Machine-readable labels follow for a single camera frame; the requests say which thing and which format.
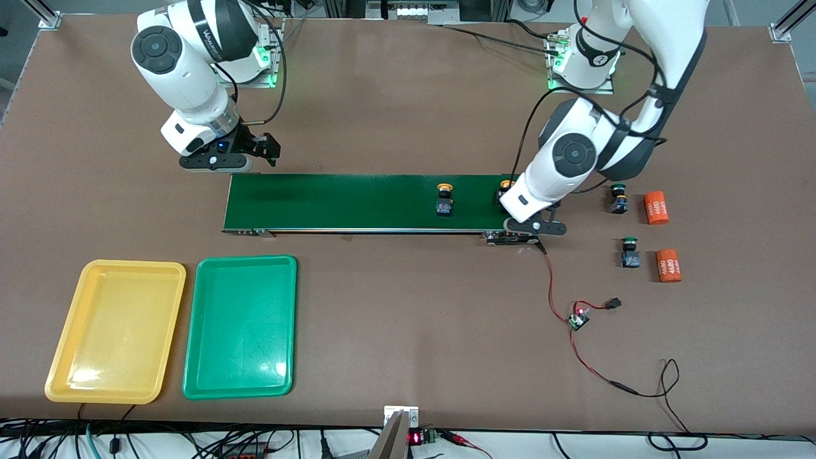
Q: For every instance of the green conveyor belt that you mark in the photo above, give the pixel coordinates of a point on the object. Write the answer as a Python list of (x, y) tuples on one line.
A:
[(408, 217)]

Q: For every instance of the green push button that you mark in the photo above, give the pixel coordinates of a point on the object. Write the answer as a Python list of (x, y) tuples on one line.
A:
[(618, 205), (630, 259)]

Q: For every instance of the grey metal post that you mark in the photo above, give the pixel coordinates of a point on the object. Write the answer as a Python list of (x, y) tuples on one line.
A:
[(389, 443)]

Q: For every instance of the black connector with red lead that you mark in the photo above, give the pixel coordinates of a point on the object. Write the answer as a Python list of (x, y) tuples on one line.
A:
[(613, 303)]

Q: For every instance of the red digit display module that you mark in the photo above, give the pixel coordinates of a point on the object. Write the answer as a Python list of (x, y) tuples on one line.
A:
[(415, 438)]

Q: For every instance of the yellow push button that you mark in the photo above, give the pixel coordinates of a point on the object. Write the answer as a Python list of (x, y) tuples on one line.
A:
[(444, 208), (508, 184)]

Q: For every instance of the green plastic tray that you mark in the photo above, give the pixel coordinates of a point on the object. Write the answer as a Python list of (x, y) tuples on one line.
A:
[(239, 325)]

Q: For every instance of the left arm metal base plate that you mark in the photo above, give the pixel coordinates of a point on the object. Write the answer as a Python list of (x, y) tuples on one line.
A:
[(583, 91)]

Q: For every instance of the silver mounting bracket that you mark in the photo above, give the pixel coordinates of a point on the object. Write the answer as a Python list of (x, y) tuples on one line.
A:
[(390, 414)]

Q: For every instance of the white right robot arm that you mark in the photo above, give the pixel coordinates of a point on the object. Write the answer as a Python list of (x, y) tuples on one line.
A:
[(185, 70)]

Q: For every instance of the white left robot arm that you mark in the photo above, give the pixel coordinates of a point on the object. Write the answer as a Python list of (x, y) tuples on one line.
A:
[(669, 32)]

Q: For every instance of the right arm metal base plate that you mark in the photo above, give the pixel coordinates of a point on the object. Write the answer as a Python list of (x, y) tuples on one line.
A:
[(277, 57)]

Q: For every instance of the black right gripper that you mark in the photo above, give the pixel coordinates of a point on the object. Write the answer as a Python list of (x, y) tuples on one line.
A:
[(247, 139)]

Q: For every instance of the silver device with white lights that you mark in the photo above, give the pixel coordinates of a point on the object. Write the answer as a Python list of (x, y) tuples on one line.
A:
[(411, 11)]

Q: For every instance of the small green controller board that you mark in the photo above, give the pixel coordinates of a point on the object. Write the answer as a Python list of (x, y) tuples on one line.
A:
[(579, 320)]

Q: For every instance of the red black connector block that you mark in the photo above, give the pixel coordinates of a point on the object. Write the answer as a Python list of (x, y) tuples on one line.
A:
[(245, 454)]

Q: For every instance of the yellow plastic tray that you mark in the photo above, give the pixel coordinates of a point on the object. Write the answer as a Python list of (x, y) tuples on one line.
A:
[(115, 357)]

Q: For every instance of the aluminium frame post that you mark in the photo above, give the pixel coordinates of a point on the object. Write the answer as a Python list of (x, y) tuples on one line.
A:
[(48, 18), (787, 25)]

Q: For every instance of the red clip lead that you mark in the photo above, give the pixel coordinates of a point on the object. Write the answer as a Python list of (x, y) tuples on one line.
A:
[(460, 440)]

